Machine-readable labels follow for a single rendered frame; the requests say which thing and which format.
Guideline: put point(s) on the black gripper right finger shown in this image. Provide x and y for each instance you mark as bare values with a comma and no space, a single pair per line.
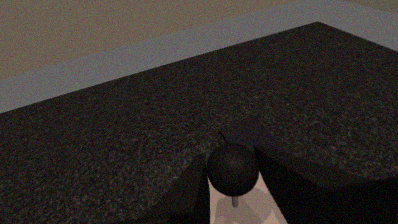
310,193

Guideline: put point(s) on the glass french press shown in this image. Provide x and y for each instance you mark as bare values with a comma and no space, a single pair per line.
238,194

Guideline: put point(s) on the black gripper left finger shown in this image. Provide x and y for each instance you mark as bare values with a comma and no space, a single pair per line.
186,202

